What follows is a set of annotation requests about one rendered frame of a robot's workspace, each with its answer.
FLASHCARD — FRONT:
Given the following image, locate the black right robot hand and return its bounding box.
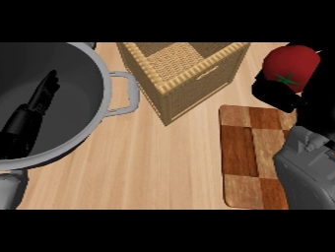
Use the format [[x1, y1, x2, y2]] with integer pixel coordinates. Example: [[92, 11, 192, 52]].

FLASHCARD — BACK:
[[251, 42, 335, 156]]

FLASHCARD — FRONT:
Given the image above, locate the red tomato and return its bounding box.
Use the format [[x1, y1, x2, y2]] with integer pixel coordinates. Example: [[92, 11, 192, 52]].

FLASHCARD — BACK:
[[263, 44, 322, 94]]

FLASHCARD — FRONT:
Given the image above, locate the checkered wooden cutting board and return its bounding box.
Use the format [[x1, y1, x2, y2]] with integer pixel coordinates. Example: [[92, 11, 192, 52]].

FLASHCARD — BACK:
[[218, 104, 335, 211]]

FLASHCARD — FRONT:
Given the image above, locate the square wicker basket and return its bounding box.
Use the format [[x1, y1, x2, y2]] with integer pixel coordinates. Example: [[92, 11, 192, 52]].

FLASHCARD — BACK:
[[116, 42, 252, 127]]

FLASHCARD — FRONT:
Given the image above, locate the grey metal pot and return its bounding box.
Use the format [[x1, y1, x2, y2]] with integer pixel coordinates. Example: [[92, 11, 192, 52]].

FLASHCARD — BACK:
[[0, 42, 141, 171]]

